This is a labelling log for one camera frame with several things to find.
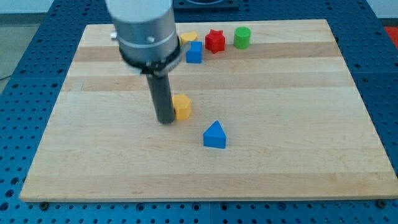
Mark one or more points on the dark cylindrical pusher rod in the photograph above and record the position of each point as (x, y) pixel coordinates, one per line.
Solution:
(162, 98)

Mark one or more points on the yellow hexagon block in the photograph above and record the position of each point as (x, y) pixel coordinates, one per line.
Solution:
(182, 106)

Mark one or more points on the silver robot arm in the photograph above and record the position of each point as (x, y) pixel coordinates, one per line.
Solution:
(148, 42)

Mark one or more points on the blue triangle block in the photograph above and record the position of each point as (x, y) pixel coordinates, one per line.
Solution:
(214, 136)

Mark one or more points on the blue cube block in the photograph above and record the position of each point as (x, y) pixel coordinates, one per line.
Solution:
(194, 54)

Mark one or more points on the yellow heart block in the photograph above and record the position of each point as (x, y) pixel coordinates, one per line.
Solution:
(188, 37)

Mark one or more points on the red star block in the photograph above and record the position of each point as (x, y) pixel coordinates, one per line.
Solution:
(215, 41)

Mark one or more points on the green cylinder block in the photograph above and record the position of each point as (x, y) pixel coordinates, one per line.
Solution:
(242, 37)

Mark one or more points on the light wooden board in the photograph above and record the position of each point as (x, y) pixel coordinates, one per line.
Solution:
(296, 126)

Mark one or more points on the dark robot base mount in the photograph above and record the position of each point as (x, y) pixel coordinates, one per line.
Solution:
(207, 5)

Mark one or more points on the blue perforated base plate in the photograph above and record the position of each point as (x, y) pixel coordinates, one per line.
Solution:
(30, 95)

